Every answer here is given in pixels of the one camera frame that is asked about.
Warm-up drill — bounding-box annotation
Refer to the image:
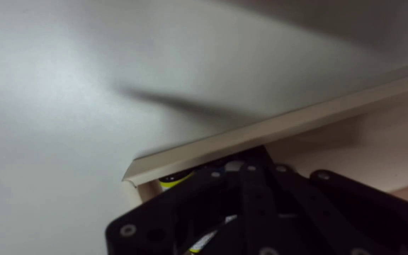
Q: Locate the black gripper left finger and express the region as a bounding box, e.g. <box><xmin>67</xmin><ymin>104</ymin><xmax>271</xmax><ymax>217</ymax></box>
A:
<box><xmin>104</xmin><ymin>148</ymin><xmax>279</xmax><ymax>255</ymax></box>

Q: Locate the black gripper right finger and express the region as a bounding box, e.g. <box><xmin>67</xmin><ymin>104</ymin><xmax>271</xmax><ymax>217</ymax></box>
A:
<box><xmin>271</xmin><ymin>165</ymin><xmax>408</xmax><ymax>255</ymax></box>

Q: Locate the shallow wooden tray box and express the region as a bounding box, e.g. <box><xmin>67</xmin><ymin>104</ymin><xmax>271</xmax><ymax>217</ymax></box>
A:
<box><xmin>120</xmin><ymin>67</ymin><xmax>408</xmax><ymax>209</ymax></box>

